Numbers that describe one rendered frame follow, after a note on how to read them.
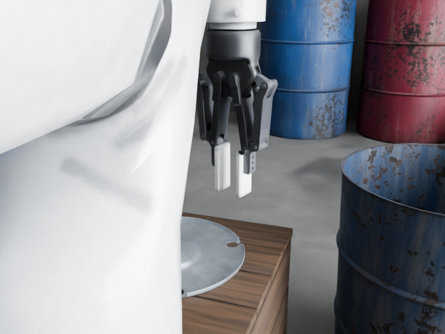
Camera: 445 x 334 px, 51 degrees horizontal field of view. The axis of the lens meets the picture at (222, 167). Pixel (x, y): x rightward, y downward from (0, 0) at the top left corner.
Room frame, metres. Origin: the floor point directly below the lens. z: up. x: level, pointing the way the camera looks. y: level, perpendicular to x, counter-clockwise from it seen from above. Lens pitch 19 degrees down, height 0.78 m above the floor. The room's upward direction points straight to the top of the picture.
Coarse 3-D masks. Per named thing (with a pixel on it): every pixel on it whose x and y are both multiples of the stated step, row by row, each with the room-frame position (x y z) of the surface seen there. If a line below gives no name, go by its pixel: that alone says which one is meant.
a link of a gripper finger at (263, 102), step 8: (264, 88) 0.61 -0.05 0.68; (256, 96) 0.61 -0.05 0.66; (264, 96) 0.61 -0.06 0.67; (272, 96) 0.63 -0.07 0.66; (256, 104) 0.61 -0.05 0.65; (264, 104) 0.61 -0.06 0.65; (256, 112) 0.61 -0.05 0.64; (264, 112) 0.61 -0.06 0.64; (256, 120) 0.61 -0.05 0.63; (264, 120) 0.62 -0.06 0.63; (256, 128) 0.61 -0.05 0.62; (264, 128) 0.62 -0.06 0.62; (256, 136) 0.61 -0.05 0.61; (264, 136) 0.62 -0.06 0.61; (256, 144) 0.61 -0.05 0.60
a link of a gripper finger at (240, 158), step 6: (240, 156) 0.63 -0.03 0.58; (240, 162) 0.63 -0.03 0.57; (240, 168) 0.63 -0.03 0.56; (240, 174) 0.63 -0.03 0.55; (246, 174) 0.64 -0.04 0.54; (240, 180) 0.63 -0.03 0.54; (246, 180) 0.64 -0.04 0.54; (240, 186) 0.63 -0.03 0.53; (246, 186) 0.64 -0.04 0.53; (240, 192) 0.63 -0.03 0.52; (246, 192) 0.64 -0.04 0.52
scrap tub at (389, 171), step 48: (384, 144) 1.02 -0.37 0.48; (432, 144) 1.02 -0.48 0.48; (384, 192) 1.01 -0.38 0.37; (432, 192) 1.01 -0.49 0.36; (336, 240) 0.86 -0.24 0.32; (384, 240) 0.70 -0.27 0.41; (432, 240) 0.65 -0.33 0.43; (336, 288) 0.87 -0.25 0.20; (384, 288) 0.69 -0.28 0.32; (432, 288) 0.65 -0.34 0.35
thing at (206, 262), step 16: (192, 224) 0.87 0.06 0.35; (208, 224) 0.87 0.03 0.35; (192, 240) 0.80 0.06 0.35; (208, 240) 0.80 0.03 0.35; (224, 240) 0.80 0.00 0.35; (192, 256) 0.73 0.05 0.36; (208, 256) 0.74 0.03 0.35; (224, 256) 0.74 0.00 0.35; (240, 256) 0.74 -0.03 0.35; (192, 272) 0.69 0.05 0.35; (208, 272) 0.69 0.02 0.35; (224, 272) 0.69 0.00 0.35; (192, 288) 0.64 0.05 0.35; (208, 288) 0.63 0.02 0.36
